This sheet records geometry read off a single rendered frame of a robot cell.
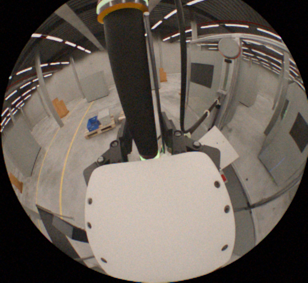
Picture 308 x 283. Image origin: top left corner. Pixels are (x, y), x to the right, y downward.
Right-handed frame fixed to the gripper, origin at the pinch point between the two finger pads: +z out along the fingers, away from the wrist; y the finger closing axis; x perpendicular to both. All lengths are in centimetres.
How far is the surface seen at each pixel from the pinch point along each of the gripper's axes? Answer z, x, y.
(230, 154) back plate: 5, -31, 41
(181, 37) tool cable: 4.7, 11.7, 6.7
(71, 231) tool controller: -33, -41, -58
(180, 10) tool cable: 4.5, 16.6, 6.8
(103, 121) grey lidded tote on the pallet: 232, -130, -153
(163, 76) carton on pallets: 802, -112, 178
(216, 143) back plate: 16, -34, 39
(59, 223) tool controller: -33, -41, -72
